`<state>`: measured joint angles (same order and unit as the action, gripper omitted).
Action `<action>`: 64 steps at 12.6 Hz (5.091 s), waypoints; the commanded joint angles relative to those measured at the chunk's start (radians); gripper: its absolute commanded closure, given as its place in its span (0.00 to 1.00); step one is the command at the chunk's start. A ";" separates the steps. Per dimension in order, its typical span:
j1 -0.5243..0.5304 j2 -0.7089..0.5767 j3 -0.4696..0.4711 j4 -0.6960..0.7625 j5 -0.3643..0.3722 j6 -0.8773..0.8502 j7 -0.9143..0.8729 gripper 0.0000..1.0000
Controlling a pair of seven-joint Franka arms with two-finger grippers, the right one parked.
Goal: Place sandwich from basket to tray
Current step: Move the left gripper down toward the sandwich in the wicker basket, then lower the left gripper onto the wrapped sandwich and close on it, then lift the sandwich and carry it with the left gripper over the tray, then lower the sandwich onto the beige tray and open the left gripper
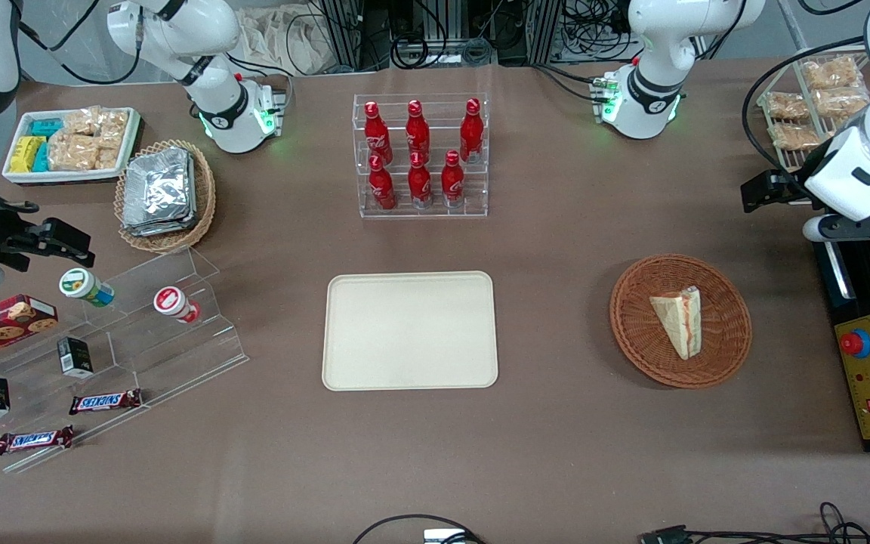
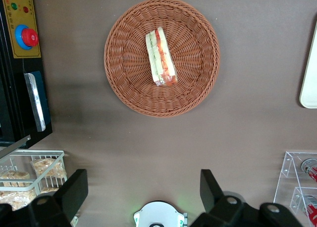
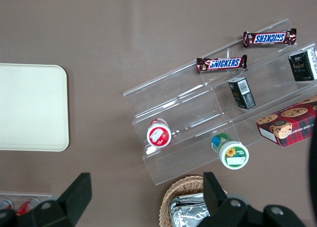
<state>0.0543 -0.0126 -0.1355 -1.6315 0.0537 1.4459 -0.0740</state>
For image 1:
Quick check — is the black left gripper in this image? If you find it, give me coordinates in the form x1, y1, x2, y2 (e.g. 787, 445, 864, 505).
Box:
741, 169, 815, 215

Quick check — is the triangle sandwich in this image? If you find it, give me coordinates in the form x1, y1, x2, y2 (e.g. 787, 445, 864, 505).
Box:
649, 286, 702, 361

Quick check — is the light wicker basket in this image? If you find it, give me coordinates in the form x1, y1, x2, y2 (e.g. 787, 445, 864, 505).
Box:
114, 140, 218, 255

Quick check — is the brown wicker basket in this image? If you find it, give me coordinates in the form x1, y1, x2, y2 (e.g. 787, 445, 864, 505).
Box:
609, 254, 753, 390

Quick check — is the cream plastic tray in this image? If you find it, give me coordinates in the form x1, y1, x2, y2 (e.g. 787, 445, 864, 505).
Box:
322, 270, 499, 392

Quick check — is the green lid yogurt cup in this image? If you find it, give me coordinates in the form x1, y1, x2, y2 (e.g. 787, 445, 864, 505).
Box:
59, 267, 116, 308

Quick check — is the white rectangular bin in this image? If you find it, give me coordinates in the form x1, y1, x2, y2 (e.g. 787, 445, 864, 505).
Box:
2, 107, 142, 185

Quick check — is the yellow snack pack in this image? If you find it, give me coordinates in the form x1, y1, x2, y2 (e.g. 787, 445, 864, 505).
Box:
10, 136, 47, 174

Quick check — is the silver foil packet stack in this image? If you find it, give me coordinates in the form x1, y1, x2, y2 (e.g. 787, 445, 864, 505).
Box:
121, 147, 199, 237

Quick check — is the small black carton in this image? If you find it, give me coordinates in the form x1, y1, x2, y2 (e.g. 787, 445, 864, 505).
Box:
57, 337, 94, 379

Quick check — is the red lid yogurt cup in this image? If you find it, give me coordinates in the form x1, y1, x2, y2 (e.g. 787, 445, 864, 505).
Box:
153, 286, 201, 325

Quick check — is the clear acrylic stepped stand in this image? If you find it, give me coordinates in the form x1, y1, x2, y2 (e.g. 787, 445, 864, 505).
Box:
0, 246, 249, 474

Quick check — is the Snickers chocolate bar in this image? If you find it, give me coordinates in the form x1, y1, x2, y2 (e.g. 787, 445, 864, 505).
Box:
69, 388, 143, 416
0, 425, 76, 456

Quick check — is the black control box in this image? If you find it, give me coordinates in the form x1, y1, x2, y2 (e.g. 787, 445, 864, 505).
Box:
812, 223, 870, 455

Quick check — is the clear acrylic bottle rack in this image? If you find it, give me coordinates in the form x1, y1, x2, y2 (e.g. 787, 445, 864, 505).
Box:
353, 93, 490, 220

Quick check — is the red cola bottle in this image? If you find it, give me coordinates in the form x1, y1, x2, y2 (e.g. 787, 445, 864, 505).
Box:
408, 151, 433, 209
459, 98, 485, 164
440, 150, 466, 209
406, 100, 432, 162
364, 101, 393, 164
369, 155, 397, 211

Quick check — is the beige cloth bag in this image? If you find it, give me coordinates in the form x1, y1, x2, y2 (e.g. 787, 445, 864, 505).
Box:
236, 6, 331, 76

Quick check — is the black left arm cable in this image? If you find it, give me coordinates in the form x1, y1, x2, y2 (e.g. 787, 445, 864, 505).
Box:
742, 35, 870, 182

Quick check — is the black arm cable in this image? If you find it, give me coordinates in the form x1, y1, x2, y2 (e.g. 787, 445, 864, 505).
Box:
742, 35, 870, 182
17, 0, 143, 86

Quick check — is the white wire basket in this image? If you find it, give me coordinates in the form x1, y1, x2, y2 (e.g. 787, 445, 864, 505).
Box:
755, 48, 870, 172

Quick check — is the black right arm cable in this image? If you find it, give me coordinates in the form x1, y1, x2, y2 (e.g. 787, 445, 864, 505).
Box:
17, 0, 143, 86

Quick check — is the black base cable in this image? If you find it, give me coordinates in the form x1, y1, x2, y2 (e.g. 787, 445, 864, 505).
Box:
532, 63, 611, 104

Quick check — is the aluminium frame rack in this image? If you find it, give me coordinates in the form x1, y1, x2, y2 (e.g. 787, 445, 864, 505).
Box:
317, 0, 566, 70

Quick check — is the black cable bundle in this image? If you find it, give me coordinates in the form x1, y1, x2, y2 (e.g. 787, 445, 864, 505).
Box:
640, 502, 870, 544

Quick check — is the black looped cable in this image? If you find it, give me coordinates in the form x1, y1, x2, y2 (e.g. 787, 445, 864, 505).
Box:
351, 514, 486, 544

